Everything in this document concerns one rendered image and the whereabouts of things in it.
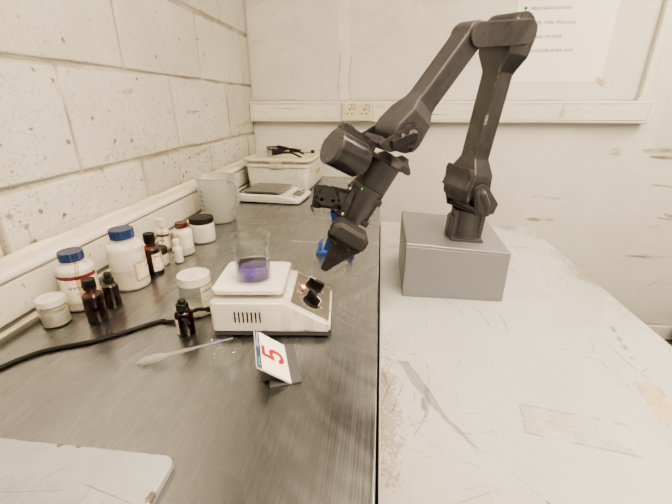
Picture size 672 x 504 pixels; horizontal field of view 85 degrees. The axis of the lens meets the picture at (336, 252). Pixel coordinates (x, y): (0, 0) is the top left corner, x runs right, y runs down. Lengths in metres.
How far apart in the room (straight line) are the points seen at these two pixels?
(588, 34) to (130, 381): 2.14
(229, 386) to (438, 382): 0.30
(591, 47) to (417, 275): 1.66
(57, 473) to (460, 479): 0.43
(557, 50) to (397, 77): 0.72
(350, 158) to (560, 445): 0.45
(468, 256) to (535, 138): 1.45
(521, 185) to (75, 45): 1.90
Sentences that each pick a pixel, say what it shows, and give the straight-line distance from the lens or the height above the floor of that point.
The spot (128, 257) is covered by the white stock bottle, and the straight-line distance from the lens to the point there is 0.87.
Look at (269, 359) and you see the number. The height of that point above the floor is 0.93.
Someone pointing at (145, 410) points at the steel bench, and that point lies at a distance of 0.58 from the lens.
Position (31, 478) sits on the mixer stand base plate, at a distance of 0.55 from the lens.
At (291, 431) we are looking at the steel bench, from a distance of 0.50.
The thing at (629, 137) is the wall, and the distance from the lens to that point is 2.34.
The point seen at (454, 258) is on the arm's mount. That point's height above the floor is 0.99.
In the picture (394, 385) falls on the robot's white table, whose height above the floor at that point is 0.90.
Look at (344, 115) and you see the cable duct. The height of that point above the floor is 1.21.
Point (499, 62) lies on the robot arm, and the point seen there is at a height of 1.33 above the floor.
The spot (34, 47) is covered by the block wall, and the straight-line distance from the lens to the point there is 1.00.
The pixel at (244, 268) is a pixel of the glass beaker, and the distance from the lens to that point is 0.62.
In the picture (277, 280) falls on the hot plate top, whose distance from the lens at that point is 0.64.
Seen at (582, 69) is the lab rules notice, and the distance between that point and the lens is 2.20.
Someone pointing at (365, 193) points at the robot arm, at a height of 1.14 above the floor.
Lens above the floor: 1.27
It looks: 22 degrees down
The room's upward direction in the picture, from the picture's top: straight up
